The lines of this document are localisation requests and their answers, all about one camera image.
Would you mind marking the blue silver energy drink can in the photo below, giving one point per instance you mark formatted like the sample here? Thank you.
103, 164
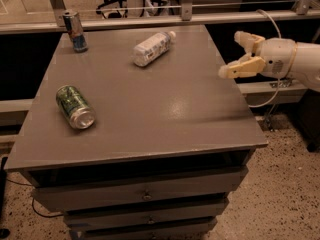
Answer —
75, 31

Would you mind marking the grey drawer cabinet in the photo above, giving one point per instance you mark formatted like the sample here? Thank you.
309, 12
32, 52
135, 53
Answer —
175, 116

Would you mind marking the clear plastic water bottle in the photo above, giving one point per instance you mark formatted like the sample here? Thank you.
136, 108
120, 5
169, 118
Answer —
150, 49

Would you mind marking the green soda can lying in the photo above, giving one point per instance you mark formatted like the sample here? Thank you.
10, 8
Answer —
75, 108

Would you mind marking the bottom grey drawer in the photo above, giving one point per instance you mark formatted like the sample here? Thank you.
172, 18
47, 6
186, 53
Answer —
157, 231

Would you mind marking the black office chair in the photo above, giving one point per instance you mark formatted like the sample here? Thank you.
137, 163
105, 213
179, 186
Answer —
119, 12

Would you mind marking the middle grey drawer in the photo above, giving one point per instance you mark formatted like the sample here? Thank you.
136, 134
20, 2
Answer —
147, 213

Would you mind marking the grey drawer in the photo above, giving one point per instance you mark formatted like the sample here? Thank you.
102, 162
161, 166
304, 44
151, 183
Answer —
162, 187
147, 213
157, 231

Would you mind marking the metal railing frame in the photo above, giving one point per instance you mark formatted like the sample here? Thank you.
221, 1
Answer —
36, 16

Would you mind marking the top grey drawer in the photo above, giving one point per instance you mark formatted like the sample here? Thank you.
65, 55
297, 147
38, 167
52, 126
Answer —
162, 187

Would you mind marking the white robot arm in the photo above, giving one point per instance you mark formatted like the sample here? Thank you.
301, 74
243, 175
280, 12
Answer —
305, 65

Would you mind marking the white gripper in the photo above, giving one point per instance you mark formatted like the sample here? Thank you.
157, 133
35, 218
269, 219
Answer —
277, 58

